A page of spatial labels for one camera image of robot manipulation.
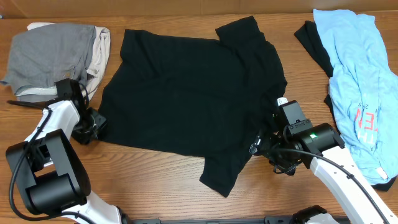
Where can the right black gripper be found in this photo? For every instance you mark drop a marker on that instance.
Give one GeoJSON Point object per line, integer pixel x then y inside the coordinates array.
{"type": "Point", "coordinates": [262, 146]}

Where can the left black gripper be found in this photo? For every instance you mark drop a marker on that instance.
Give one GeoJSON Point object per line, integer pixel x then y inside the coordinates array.
{"type": "Point", "coordinates": [87, 138]}

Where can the black t-shirt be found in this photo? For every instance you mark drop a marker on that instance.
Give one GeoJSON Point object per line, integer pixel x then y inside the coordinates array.
{"type": "Point", "coordinates": [211, 98]}

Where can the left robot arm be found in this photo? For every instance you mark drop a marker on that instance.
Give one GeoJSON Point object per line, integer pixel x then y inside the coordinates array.
{"type": "Point", "coordinates": [48, 179]}

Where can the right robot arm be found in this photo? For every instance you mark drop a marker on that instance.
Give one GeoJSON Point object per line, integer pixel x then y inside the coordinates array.
{"type": "Point", "coordinates": [321, 150]}

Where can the grey folded shorts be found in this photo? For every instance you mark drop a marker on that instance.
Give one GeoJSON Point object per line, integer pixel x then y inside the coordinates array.
{"type": "Point", "coordinates": [40, 57]}

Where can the light blue t-shirt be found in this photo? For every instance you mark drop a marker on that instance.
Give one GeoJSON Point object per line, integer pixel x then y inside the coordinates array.
{"type": "Point", "coordinates": [363, 91]}

